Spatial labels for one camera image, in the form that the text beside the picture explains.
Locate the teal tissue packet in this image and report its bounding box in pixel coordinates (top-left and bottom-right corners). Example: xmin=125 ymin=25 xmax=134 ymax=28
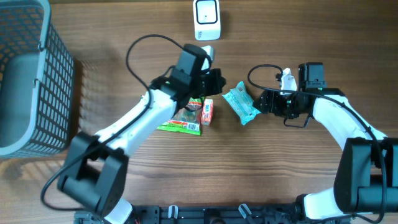
xmin=223 ymin=81 xmax=261 ymax=126

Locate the white barcode scanner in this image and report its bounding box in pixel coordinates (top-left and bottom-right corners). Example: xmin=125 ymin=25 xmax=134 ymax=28
xmin=192 ymin=0 xmax=221 ymax=41

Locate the dark grey mesh basket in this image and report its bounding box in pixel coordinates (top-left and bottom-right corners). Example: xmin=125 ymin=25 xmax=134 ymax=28
xmin=1 ymin=0 xmax=75 ymax=159

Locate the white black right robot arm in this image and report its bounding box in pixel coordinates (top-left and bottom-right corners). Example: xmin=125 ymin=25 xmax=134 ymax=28
xmin=253 ymin=62 xmax=397 ymax=223

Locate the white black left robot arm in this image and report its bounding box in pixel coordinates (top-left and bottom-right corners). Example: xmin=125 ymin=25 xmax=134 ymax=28
xmin=57 ymin=44 xmax=226 ymax=223

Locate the small orange candy box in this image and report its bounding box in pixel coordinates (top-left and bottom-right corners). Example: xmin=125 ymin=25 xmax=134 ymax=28
xmin=201 ymin=98 xmax=214 ymax=126

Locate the green snack bag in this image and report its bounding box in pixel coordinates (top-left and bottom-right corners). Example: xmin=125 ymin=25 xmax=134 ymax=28
xmin=157 ymin=98 xmax=204 ymax=136

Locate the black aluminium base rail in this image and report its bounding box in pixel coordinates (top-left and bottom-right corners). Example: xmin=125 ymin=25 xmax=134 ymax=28
xmin=73 ymin=202 xmax=351 ymax=224

